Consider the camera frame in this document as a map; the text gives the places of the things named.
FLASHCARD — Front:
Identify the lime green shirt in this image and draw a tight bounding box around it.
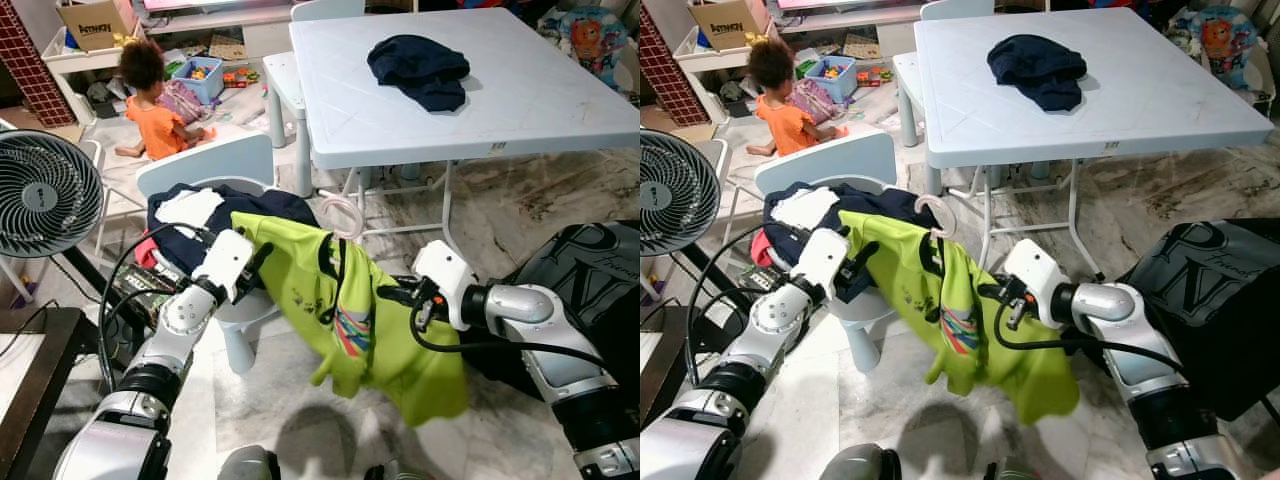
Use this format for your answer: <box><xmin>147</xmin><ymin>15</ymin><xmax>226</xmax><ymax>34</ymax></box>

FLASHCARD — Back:
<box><xmin>838</xmin><ymin>210</ymin><xmax>1081</xmax><ymax>426</ymax></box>
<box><xmin>230</xmin><ymin>210</ymin><xmax>471</xmax><ymax>429</ymax></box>

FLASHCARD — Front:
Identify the navy garment with white patch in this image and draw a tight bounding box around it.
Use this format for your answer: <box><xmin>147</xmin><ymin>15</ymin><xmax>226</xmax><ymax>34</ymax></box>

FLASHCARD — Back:
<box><xmin>765</xmin><ymin>180</ymin><xmax>946</xmax><ymax>301</ymax></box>
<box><xmin>147</xmin><ymin>183</ymin><xmax>323</xmax><ymax>271</ymax></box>

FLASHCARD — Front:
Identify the pale pink plastic hanger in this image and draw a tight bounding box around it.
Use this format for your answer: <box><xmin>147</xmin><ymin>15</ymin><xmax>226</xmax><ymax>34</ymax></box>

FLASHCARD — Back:
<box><xmin>318</xmin><ymin>195</ymin><xmax>363</xmax><ymax>243</ymax></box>
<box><xmin>915</xmin><ymin>193</ymin><xmax>959</xmax><ymax>241</ymax></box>

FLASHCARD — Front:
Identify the light blue plastic chair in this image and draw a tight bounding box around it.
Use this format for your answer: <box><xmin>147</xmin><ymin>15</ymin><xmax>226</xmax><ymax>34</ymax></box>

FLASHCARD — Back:
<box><xmin>753</xmin><ymin>132</ymin><xmax>899</xmax><ymax>376</ymax></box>
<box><xmin>262</xmin><ymin>0</ymin><xmax>367</xmax><ymax>198</ymax></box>
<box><xmin>135</xmin><ymin>132</ymin><xmax>283</xmax><ymax>377</ymax></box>
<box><xmin>892</xmin><ymin>0</ymin><xmax>991</xmax><ymax>196</ymax></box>

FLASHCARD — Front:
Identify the child in orange shirt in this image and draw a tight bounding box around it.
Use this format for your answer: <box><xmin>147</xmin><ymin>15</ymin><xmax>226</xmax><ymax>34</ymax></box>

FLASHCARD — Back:
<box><xmin>113</xmin><ymin>38</ymin><xmax>216</xmax><ymax>161</ymax></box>
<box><xmin>745</xmin><ymin>38</ymin><xmax>851</xmax><ymax>158</ymax></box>

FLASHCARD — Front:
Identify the black printed bag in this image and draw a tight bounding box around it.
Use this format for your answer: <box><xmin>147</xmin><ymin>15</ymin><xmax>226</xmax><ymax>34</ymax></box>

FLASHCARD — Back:
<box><xmin>465</xmin><ymin>220</ymin><xmax>641</xmax><ymax>421</ymax></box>
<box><xmin>1115</xmin><ymin>218</ymin><xmax>1280</xmax><ymax>421</ymax></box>

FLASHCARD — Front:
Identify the grey robot right leg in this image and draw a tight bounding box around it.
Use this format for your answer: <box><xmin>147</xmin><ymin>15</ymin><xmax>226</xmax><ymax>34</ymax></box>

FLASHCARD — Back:
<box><xmin>985</xmin><ymin>458</ymin><xmax>1041</xmax><ymax>480</ymax></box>
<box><xmin>365</xmin><ymin>460</ymin><xmax>441</xmax><ymax>480</ymax></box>

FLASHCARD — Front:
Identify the grey robot leg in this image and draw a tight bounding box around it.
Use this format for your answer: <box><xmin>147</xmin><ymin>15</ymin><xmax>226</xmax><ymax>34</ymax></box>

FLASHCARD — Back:
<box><xmin>985</xmin><ymin>458</ymin><xmax>1041</xmax><ymax>480</ymax></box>
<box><xmin>820</xmin><ymin>445</ymin><xmax>901</xmax><ymax>480</ymax></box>
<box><xmin>365</xmin><ymin>460</ymin><xmax>441</xmax><ymax>480</ymax></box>

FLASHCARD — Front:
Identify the pink patterned bag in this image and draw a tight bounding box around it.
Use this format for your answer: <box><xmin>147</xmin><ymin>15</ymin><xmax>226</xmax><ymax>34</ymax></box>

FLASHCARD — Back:
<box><xmin>158</xmin><ymin>80</ymin><xmax>206</xmax><ymax>125</ymax></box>
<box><xmin>790</xmin><ymin>78</ymin><xmax>836</xmax><ymax>125</ymax></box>

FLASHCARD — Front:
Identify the blue toy bin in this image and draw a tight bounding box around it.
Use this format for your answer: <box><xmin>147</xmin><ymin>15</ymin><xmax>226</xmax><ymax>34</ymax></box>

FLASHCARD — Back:
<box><xmin>803</xmin><ymin>55</ymin><xmax>859</xmax><ymax>106</ymax></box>
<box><xmin>172</xmin><ymin>55</ymin><xmax>226</xmax><ymax>106</ymax></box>

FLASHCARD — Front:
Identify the grey robot left leg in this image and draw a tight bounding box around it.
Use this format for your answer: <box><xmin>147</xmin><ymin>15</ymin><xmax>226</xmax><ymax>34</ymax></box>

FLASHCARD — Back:
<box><xmin>820</xmin><ymin>445</ymin><xmax>901</xmax><ymax>480</ymax></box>

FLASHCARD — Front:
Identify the black floor fan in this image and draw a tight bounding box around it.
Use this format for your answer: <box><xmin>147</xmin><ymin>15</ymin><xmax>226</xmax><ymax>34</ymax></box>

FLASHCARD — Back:
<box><xmin>0</xmin><ymin>128</ymin><xmax>106</xmax><ymax>306</ymax></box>
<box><xmin>640</xmin><ymin>128</ymin><xmax>723</xmax><ymax>259</ymax></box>

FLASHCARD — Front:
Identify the dark wooden table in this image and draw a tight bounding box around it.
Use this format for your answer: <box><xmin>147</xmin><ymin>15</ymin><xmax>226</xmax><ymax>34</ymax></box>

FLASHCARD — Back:
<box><xmin>640</xmin><ymin>305</ymin><xmax>691</xmax><ymax>421</ymax></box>
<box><xmin>0</xmin><ymin>305</ymin><xmax>101</xmax><ymax>480</ymax></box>

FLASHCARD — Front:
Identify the pale blue plastic table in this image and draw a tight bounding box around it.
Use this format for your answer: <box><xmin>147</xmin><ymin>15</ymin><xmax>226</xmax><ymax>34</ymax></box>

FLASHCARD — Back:
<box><xmin>288</xmin><ymin>8</ymin><xmax>641</xmax><ymax>263</ymax></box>
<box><xmin>912</xmin><ymin>8</ymin><xmax>1277</xmax><ymax>281</ymax></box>

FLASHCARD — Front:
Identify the white television console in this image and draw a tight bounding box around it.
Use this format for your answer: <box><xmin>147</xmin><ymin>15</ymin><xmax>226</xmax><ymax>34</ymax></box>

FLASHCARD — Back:
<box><xmin>770</xmin><ymin>5</ymin><xmax>926</xmax><ymax>36</ymax></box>
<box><xmin>138</xmin><ymin>5</ymin><xmax>301</xmax><ymax>36</ymax></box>

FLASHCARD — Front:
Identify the red tiled pillar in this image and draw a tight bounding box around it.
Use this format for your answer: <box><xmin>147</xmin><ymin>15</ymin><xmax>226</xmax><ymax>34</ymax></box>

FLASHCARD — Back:
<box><xmin>0</xmin><ymin>0</ymin><xmax>76</xmax><ymax>129</ymax></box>
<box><xmin>640</xmin><ymin>5</ymin><xmax>711</xmax><ymax>129</ymax></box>

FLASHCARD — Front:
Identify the brown cardboard box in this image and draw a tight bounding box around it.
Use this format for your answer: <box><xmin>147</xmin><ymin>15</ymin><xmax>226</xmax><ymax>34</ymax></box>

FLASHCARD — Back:
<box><xmin>688</xmin><ymin>0</ymin><xmax>771</xmax><ymax>53</ymax></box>
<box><xmin>55</xmin><ymin>0</ymin><xmax>141</xmax><ymax>53</ymax></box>

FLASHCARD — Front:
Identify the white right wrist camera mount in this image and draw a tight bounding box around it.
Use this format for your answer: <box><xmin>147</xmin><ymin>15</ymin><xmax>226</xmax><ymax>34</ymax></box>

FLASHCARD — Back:
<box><xmin>1003</xmin><ymin>238</ymin><xmax>1069</xmax><ymax>329</ymax></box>
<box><xmin>412</xmin><ymin>240</ymin><xmax>481</xmax><ymax>331</ymax></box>

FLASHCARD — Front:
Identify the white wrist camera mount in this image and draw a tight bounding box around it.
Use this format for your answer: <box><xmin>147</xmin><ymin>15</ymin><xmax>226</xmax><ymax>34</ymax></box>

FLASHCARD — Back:
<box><xmin>192</xmin><ymin>228</ymin><xmax>256</xmax><ymax>303</ymax></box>
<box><xmin>795</xmin><ymin>228</ymin><xmax>853</xmax><ymax>301</ymax></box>
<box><xmin>412</xmin><ymin>240</ymin><xmax>481</xmax><ymax>331</ymax></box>
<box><xmin>1003</xmin><ymin>238</ymin><xmax>1069</xmax><ymax>329</ymax></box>

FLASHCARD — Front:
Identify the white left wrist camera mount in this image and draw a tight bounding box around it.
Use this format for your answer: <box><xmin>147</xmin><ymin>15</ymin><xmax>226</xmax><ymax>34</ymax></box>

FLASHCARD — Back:
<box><xmin>795</xmin><ymin>228</ymin><xmax>853</xmax><ymax>301</ymax></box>
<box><xmin>192</xmin><ymin>228</ymin><xmax>256</xmax><ymax>303</ymax></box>

